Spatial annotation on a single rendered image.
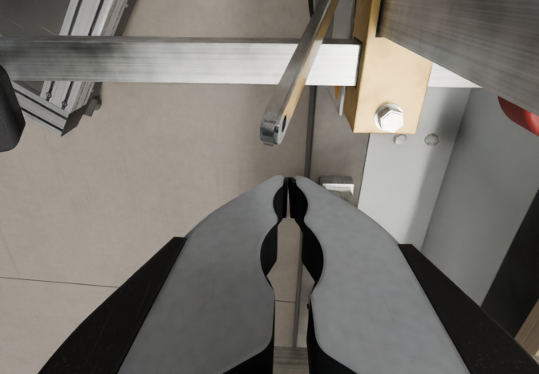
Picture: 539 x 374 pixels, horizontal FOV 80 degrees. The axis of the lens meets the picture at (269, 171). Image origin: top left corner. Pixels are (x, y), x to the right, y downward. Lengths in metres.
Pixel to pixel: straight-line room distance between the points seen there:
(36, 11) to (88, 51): 0.81
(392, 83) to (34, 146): 1.44
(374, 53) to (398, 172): 0.37
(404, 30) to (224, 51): 0.13
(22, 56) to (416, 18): 0.27
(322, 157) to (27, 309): 2.07
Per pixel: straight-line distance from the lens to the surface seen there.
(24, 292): 2.22
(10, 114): 0.22
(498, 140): 0.51
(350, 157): 0.47
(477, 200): 0.55
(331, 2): 0.18
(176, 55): 0.27
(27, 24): 1.13
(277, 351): 0.33
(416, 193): 0.63
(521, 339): 0.49
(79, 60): 0.30
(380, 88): 0.26
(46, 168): 1.60
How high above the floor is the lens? 1.11
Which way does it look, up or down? 60 degrees down
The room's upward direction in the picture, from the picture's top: 175 degrees counter-clockwise
